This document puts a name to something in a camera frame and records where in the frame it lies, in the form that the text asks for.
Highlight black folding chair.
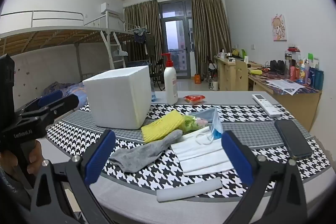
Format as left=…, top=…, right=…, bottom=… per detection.
left=150, top=59, right=166, bottom=90

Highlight blue face mask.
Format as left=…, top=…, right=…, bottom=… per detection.
left=188, top=106, right=224, bottom=140

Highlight white foam tube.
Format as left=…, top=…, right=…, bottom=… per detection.
left=156, top=177, right=223, bottom=202

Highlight cluttered wooden desk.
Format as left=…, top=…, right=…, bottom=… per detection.
left=248, top=67, right=322, bottom=131

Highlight white metal bunk bed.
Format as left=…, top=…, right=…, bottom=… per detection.
left=84, top=11, right=147, bottom=71
left=0, top=10, right=105, bottom=98

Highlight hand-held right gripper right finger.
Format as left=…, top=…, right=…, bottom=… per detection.
left=221, top=131, right=317, bottom=224

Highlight dark hanging clothes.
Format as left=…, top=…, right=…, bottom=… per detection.
left=133, top=30, right=155, bottom=62

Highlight printed papers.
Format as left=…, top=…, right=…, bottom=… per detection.
left=266, top=79, right=306, bottom=95

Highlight yellow foam net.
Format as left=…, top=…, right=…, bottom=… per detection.
left=141, top=110, right=185, bottom=143

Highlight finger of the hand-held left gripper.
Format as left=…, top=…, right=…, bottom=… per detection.
left=25, top=90, right=65, bottom=112
left=49, top=94, right=80, bottom=116

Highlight white foam box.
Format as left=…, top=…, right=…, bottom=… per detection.
left=83, top=65, right=151, bottom=130

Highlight white face mask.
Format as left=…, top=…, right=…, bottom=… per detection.
left=171, top=127, right=235, bottom=176

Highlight wooden smiley chair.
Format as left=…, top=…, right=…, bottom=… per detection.
left=235, top=60, right=249, bottom=91

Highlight person's left forearm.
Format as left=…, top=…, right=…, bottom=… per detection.
left=0, top=166, right=32, bottom=216

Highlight brown curtain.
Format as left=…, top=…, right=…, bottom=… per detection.
left=124, top=0, right=164, bottom=77
left=191, top=0, right=231, bottom=77

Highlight white air conditioner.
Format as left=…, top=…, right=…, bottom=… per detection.
left=100, top=2, right=123, bottom=16

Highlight row of toiletry bottles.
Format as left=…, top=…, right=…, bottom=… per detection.
left=283, top=46, right=324, bottom=90

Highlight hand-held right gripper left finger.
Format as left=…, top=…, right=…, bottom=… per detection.
left=29, top=129, right=117, bottom=224

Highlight light wooden drawer desk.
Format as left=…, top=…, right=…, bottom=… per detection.
left=214, top=55, right=250, bottom=91

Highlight white pump lotion bottle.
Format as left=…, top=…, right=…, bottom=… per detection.
left=161, top=53, right=179, bottom=105

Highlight cartoon wall picture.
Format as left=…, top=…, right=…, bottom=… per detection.
left=271, top=13, right=287, bottom=41

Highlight blue quilt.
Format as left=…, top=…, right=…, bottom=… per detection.
left=43, top=82, right=87, bottom=106

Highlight glass balcony door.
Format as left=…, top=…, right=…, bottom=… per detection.
left=158, top=0, right=193, bottom=80

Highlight white remote control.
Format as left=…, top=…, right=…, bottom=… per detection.
left=252, top=93, right=281, bottom=118

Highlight green plastic bag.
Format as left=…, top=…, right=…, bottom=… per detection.
left=182, top=115, right=209, bottom=135

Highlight grey sock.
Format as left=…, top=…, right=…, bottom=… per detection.
left=108, top=130, right=183, bottom=174

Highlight person's left hand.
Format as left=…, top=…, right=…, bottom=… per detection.
left=26, top=140, right=46, bottom=176

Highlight black smartphone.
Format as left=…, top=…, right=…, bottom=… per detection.
left=274, top=119, right=313, bottom=161

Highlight red snack packet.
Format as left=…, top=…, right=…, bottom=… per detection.
left=184, top=94, right=206, bottom=104

